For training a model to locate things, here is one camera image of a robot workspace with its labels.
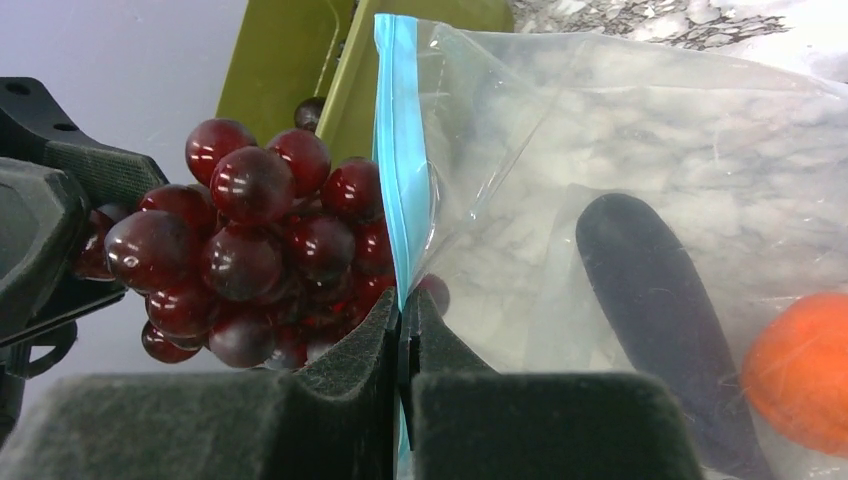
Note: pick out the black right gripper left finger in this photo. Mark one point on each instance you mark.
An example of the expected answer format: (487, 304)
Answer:
(333, 419)

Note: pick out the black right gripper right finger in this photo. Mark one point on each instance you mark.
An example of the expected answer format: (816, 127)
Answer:
(467, 421)

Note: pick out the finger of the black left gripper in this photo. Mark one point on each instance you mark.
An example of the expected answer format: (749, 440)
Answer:
(43, 211)
(35, 129)

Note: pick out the red toy grapes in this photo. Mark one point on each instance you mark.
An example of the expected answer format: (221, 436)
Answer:
(269, 257)

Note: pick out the clear zip top bag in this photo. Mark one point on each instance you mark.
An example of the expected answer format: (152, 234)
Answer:
(491, 145)

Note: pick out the orange toy fruit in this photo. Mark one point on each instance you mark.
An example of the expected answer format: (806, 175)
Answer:
(795, 373)

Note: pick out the olive green plastic bin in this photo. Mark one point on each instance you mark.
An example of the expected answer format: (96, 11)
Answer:
(288, 51)

